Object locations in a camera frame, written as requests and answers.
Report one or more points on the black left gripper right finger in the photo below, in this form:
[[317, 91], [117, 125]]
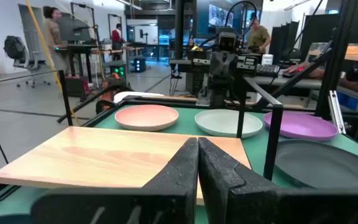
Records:
[[228, 199]]

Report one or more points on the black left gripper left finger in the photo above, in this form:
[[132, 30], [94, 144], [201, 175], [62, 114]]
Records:
[[172, 202]]

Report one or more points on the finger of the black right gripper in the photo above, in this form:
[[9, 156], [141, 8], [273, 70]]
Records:
[[230, 63], [218, 63]]

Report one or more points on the pale green plate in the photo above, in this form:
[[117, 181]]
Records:
[[222, 123]]

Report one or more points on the pink plate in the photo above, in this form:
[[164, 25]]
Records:
[[146, 117]]

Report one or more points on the purple plate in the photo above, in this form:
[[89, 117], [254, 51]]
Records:
[[303, 126]]

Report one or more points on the dark grey plate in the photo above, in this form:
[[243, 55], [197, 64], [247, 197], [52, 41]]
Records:
[[322, 165]]

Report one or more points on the person's forearm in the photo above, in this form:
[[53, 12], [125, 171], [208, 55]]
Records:
[[353, 85]]

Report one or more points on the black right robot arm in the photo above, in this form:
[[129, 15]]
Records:
[[217, 93]]

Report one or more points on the wooden shelf board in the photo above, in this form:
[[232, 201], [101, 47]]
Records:
[[104, 155]]

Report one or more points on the white container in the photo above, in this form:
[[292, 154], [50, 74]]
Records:
[[267, 59]]

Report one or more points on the black keyboard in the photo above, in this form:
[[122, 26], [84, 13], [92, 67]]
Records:
[[267, 70]]

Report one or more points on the person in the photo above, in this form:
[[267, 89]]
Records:
[[116, 35], [258, 37], [53, 34]]

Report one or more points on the black folding partition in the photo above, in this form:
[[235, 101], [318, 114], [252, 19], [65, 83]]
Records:
[[283, 40]]

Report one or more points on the grey desk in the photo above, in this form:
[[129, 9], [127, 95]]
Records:
[[291, 82]]

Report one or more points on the person's hand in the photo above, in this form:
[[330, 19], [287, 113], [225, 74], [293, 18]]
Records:
[[294, 69]]

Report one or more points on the black box with green lights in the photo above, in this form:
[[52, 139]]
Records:
[[117, 71]]

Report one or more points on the orange black equipment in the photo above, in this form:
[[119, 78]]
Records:
[[107, 95]]

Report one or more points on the black partition panel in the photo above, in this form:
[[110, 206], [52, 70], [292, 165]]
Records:
[[317, 37]]

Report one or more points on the black standing desk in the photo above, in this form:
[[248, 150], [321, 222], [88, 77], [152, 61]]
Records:
[[79, 47]]

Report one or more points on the silver aluminium extrusion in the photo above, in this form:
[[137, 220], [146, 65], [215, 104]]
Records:
[[336, 112]]

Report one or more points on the red black case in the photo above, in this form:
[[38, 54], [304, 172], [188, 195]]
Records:
[[75, 87]]

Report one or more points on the computer monitor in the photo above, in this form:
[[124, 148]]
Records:
[[73, 29]]

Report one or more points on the orange flat box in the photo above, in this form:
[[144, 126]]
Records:
[[356, 50]]

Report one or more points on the blue storage bins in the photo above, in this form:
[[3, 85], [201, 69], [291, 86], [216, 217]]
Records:
[[353, 102]]

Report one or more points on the grey office chair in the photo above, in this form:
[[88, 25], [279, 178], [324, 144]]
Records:
[[31, 60]]

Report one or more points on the black backpack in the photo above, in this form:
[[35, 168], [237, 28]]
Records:
[[14, 46]]

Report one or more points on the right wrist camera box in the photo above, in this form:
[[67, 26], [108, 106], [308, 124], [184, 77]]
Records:
[[227, 42]]

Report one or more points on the wall video screen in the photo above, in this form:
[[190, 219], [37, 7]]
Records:
[[219, 15]]

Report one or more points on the black metal shelf frame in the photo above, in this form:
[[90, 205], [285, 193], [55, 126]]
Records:
[[273, 140]]

